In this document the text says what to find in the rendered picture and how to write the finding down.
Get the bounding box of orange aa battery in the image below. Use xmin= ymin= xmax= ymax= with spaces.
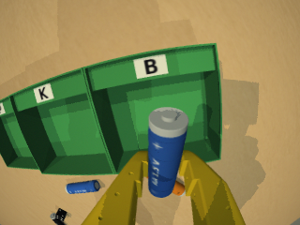
xmin=172 ymin=180 xmax=186 ymax=197

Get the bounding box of blue aa battery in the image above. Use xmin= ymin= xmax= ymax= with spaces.
xmin=65 ymin=180 xmax=100 ymax=194
xmin=148 ymin=107 xmax=189 ymax=198

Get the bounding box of black die with white pips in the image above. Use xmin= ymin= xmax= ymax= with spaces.
xmin=55 ymin=208 xmax=67 ymax=221

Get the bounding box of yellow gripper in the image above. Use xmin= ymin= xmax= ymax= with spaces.
xmin=81 ymin=150 xmax=246 ymax=225

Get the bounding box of green three-compartment bin rack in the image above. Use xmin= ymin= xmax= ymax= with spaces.
xmin=0 ymin=43 xmax=222 ymax=175

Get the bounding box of black aa battery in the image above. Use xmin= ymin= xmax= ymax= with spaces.
xmin=50 ymin=213 xmax=65 ymax=225

